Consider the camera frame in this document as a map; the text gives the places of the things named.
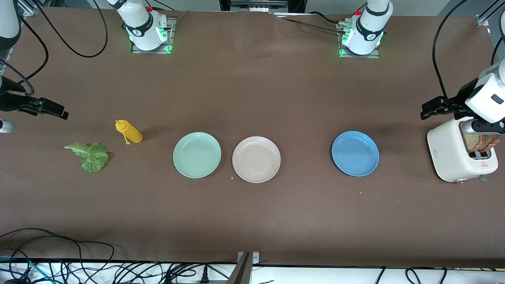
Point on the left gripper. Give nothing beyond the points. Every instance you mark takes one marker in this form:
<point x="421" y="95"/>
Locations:
<point x="458" y="103"/>

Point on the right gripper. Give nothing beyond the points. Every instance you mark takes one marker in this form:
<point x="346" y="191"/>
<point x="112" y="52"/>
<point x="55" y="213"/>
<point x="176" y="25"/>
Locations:
<point x="8" y="101"/>

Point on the brown bread slice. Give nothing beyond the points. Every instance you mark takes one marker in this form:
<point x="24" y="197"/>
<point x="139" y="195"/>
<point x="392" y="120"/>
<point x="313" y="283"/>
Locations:
<point x="493" y="141"/>
<point x="472" y="142"/>

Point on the green lettuce leaf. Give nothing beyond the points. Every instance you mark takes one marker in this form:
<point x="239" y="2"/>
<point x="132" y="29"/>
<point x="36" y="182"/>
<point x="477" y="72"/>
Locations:
<point x="94" y="157"/>

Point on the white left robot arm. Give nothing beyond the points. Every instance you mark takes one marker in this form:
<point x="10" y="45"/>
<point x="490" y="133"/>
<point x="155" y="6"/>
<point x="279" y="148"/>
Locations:
<point x="369" y="27"/>

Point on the blue plate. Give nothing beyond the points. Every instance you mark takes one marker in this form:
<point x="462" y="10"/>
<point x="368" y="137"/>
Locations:
<point x="355" y="154"/>

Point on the mint green plate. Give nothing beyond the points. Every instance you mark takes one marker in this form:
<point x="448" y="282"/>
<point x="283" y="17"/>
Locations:
<point x="197" y="155"/>

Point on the beige plate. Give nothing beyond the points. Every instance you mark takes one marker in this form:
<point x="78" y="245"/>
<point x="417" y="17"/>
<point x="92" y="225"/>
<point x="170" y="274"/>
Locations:
<point x="256" y="159"/>

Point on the white toaster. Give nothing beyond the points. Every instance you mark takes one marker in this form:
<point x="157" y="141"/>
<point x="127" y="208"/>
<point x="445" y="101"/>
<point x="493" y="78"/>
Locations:
<point x="447" y="154"/>

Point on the yellow mustard squeeze bottle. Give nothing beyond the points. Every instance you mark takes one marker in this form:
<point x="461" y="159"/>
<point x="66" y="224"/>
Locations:
<point x="133" y="134"/>

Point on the brown table cover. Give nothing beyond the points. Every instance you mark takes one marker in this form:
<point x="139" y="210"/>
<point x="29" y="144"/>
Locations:
<point x="252" y="86"/>

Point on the black power plug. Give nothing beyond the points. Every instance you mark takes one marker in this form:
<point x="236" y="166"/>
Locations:
<point x="204" y="276"/>

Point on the aluminium frame profile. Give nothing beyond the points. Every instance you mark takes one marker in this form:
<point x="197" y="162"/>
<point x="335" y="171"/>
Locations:
<point x="31" y="6"/>
<point x="482" y="20"/>

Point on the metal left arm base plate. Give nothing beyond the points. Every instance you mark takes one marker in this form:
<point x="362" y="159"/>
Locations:
<point x="361" y="56"/>

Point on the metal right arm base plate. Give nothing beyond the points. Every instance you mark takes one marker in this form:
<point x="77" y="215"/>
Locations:
<point x="172" y="35"/>

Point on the silver rail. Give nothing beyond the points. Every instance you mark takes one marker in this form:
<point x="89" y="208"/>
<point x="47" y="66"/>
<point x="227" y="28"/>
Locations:
<point x="258" y="3"/>

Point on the silver table bracket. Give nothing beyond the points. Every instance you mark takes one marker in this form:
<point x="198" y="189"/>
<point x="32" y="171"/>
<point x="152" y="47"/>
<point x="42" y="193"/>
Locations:
<point x="255" y="257"/>

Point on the grey metal post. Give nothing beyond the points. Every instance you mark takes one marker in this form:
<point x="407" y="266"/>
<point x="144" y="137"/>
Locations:
<point x="240" y="274"/>

